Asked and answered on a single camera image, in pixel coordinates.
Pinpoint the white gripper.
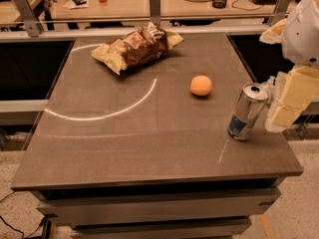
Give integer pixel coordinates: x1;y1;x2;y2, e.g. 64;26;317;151
259;0;319;132

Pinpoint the orange fruit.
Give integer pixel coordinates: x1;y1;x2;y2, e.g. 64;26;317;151
189;76;212;97

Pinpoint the clear plastic bottle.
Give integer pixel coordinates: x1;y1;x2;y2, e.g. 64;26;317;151
262;76;275;94

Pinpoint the silver blue energy drink can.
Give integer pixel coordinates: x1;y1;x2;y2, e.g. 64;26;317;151
228;83;270;140

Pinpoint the black mesh pen cup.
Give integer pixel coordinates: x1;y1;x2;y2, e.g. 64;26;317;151
212;0;227;9

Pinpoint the brown yellow chip bag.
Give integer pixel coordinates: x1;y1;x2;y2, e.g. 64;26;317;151
91;22;183;75

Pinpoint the grey table drawer base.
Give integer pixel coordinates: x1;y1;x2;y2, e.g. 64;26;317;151
30;176;282;239

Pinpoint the metal rail bracket right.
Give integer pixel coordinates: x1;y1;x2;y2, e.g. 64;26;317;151
268;0;292;26

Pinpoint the metal rail bracket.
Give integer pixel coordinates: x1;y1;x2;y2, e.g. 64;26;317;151
13;0;43;37
150;0;160;26
268;0;292;26

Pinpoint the black desk cable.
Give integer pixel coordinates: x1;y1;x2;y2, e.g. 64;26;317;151
230;0;267;12

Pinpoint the metal rail bracket centre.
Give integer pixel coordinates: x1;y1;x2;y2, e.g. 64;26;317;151
150;0;160;26

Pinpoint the metal rail bracket left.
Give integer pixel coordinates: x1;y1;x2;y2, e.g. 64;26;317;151
13;0;43;37

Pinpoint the black floor cable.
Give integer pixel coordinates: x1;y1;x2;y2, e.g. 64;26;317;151
0;191;48;239

